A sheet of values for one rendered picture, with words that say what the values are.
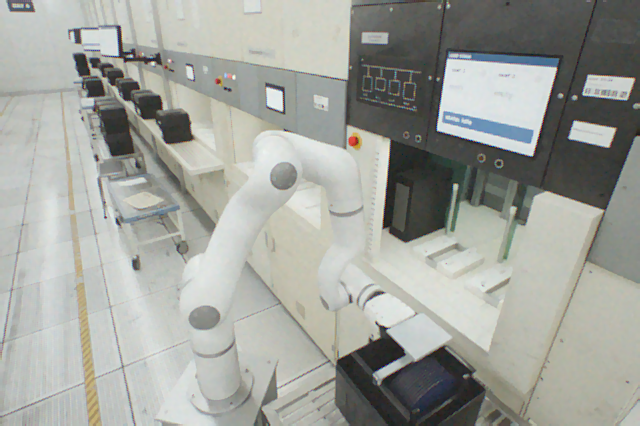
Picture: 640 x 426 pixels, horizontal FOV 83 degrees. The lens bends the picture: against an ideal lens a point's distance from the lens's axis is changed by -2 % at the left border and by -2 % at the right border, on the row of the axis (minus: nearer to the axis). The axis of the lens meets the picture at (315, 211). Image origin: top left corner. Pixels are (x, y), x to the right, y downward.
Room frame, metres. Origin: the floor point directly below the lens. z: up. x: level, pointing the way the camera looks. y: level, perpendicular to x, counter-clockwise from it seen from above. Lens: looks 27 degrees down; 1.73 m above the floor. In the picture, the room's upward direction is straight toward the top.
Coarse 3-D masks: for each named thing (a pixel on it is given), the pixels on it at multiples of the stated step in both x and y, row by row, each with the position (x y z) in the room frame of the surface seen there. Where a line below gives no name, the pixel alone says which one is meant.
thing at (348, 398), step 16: (336, 368) 0.68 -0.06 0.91; (336, 384) 0.68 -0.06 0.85; (352, 384) 0.63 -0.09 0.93; (480, 384) 0.62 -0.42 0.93; (336, 400) 0.68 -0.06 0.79; (352, 400) 0.62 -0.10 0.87; (464, 400) 0.64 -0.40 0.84; (480, 400) 0.59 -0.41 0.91; (352, 416) 0.62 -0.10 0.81; (368, 416) 0.57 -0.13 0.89; (464, 416) 0.56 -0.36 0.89
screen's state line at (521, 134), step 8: (448, 112) 1.02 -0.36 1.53; (448, 120) 1.01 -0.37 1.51; (456, 120) 0.99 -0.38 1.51; (464, 120) 0.97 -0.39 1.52; (472, 120) 0.95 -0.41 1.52; (480, 120) 0.93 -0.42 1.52; (488, 120) 0.91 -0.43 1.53; (472, 128) 0.95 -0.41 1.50; (480, 128) 0.93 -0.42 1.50; (488, 128) 0.91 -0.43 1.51; (496, 128) 0.89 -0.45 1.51; (504, 128) 0.87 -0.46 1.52; (512, 128) 0.86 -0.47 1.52; (520, 128) 0.84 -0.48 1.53; (528, 128) 0.83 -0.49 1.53; (504, 136) 0.87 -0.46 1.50; (512, 136) 0.85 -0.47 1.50; (520, 136) 0.84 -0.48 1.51; (528, 136) 0.82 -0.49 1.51
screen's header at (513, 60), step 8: (448, 56) 1.04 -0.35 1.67; (456, 56) 1.02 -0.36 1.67; (464, 56) 1.00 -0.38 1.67; (472, 56) 0.98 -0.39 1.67; (480, 56) 0.96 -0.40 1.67; (488, 56) 0.94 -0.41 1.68; (496, 56) 0.92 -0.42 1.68; (504, 56) 0.91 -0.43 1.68; (512, 56) 0.89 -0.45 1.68; (520, 56) 0.88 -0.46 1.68; (512, 64) 0.89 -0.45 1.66; (520, 64) 0.87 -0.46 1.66; (528, 64) 0.86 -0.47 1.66; (536, 64) 0.84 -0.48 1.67; (544, 64) 0.83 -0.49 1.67; (552, 64) 0.81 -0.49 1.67
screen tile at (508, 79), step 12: (504, 72) 0.90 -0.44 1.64; (516, 72) 0.88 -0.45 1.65; (528, 72) 0.85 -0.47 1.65; (504, 84) 0.89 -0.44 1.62; (516, 84) 0.87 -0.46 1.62; (528, 84) 0.85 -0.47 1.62; (492, 96) 0.91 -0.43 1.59; (528, 96) 0.84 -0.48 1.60; (540, 96) 0.82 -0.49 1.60; (492, 108) 0.91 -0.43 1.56; (504, 108) 0.88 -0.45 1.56; (516, 108) 0.86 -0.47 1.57; (528, 108) 0.84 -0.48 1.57; (540, 108) 0.81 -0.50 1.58; (516, 120) 0.85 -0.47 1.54; (528, 120) 0.83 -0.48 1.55
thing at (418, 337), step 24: (408, 336) 0.63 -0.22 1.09; (432, 336) 0.63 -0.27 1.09; (360, 360) 0.65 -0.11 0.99; (384, 360) 0.73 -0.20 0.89; (408, 360) 0.63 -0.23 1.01; (456, 360) 0.65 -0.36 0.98; (360, 384) 0.65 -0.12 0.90; (384, 384) 0.58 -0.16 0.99; (456, 384) 0.63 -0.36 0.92; (384, 408) 0.57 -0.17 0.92; (456, 408) 0.60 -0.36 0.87
